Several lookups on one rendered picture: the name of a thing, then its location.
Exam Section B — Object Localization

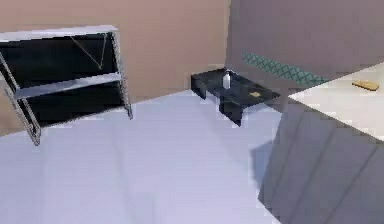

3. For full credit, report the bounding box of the white bottle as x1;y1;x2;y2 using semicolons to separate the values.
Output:
222;69;232;90

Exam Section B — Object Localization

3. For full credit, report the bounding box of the black low table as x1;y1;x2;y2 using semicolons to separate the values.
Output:
190;68;281;127

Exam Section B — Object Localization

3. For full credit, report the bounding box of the grey metal shelf unit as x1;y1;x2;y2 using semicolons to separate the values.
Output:
0;25;134;147

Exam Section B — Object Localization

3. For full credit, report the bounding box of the grey cabinet with pale worktop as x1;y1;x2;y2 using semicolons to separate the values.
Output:
257;61;384;224

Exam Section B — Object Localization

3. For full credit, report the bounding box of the tan flat bread slice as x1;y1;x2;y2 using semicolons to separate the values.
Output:
351;79;381;92

